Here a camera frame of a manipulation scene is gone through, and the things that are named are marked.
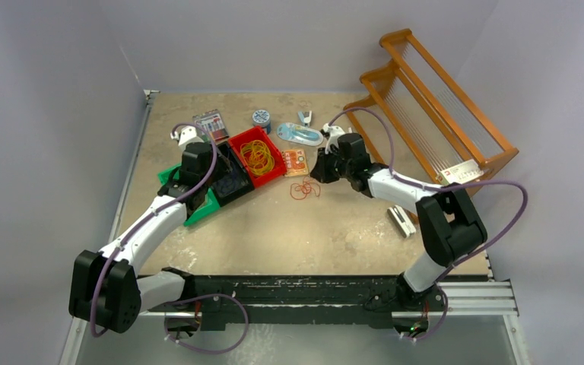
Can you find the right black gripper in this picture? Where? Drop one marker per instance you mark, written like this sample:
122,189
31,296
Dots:
320,172

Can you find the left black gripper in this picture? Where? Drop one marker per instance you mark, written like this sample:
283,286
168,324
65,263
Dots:
214,179

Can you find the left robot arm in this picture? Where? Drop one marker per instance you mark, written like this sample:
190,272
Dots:
106,290

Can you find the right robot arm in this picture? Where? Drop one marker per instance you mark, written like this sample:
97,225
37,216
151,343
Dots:
450,226

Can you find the orange spiral notebook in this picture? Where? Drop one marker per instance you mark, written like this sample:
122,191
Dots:
295,161

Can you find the green plastic bin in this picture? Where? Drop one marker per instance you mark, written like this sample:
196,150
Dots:
209,206

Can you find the black plastic bin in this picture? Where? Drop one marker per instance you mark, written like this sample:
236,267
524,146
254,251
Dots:
235,182

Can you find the blue correction tape package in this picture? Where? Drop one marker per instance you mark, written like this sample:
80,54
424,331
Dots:
299,134

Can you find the marker pen pack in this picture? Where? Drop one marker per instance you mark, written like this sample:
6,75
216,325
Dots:
213,123

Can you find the red plastic bin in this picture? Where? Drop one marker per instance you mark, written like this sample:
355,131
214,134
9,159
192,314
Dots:
259,156

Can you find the small round tin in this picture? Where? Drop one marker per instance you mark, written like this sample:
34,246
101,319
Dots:
262,119

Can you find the white rectangular block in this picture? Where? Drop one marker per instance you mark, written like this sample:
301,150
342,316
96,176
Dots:
402,221

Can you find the white small box on rack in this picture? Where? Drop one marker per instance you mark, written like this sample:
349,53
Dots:
460,173

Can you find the wooden rack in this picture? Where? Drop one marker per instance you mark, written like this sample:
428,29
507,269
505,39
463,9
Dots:
427,111

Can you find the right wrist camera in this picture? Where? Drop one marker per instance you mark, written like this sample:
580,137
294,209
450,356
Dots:
332,133

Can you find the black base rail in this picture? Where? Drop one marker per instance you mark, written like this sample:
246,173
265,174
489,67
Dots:
377,301

